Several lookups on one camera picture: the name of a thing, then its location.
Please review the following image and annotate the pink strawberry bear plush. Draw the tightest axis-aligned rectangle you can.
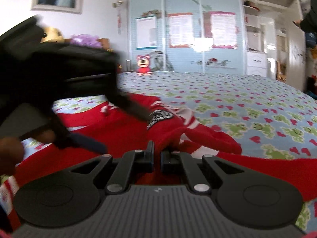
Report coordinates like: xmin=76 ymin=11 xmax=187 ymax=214
xmin=137 ymin=54 xmax=152 ymax=76

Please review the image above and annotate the person in beige jacket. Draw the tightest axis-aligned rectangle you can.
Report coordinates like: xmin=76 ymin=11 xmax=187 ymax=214
xmin=292 ymin=0 xmax=317 ymax=34

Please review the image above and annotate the white drawer cabinet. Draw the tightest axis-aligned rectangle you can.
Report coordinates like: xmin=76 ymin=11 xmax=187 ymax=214
xmin=246 ymin=51 xmax=268 ymax=77

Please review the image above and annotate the operator left hand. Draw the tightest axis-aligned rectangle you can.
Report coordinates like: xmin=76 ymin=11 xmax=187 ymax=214
xmin=0 ymin=130 xmax=55 ymax=176

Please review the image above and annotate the red varsity jacket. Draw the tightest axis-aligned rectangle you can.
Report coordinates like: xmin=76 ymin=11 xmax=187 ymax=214
xmin=1 ymin=94 xmax=316 ymax=237

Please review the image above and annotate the yellow bear plush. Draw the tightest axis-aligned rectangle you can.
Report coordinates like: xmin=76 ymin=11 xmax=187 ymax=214
xmin=41 ymin=26 xmax=64 ymax=43

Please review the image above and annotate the frog and heart bedspread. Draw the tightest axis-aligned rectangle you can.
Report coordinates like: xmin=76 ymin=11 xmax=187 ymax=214
xmin=20 ymin=70 xmax=317 ymax=232

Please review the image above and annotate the purple fluffy cushion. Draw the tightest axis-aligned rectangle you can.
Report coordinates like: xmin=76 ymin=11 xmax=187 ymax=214
xmin=70 ymin=34 xmax=103 ymax=48

